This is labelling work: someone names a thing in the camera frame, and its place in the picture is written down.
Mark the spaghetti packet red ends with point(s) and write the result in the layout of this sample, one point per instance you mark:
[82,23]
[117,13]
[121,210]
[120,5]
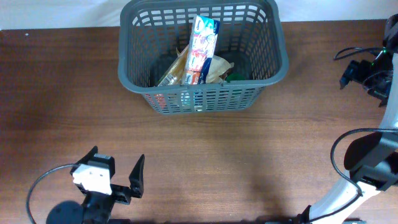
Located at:
[172,76]

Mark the grey plastic basket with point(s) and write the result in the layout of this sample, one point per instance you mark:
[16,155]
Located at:
[250,35]

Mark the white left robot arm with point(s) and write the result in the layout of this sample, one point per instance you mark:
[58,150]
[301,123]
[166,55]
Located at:
[96,208]

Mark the green lid jar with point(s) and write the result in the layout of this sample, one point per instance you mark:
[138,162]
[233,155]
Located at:
[235,77]

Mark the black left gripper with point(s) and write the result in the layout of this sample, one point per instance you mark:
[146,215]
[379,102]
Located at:
[135,183]

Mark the beige grain bag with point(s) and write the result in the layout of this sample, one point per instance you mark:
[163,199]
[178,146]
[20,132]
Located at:
[219,68]

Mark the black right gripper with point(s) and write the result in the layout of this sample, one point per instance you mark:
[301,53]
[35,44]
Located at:
[356,72]

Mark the Kleenex tissue multipack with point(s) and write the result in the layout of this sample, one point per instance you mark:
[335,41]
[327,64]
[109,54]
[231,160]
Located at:
[201,50]

